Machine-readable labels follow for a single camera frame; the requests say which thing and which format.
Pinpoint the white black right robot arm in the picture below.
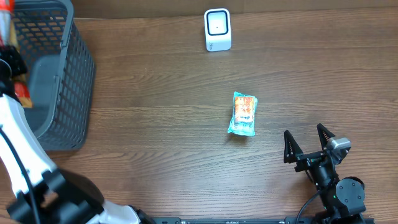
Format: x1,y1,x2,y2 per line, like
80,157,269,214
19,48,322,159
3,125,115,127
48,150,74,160
284,123,374,223

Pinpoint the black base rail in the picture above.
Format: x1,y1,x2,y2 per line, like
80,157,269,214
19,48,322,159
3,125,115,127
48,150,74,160
153,217,297,224

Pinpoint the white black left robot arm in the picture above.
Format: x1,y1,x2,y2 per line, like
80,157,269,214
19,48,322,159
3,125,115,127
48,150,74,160
1,45,154,224

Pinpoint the teal snack packet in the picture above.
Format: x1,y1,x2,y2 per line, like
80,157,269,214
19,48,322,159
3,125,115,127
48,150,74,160
227,92,258,136

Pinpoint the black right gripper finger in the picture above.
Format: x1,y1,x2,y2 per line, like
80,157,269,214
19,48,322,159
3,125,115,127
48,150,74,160
317,123,335,148
284,130,303,164

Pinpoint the grey plastic mesh basket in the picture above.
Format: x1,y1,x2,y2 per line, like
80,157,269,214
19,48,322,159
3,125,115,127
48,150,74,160
12,0,96,151

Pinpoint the long orange cracker pack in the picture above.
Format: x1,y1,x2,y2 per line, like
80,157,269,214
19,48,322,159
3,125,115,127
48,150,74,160
1,0,33,108

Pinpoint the white barcode scanner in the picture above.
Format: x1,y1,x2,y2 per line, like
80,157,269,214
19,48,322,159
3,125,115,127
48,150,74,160
203,8,232,52

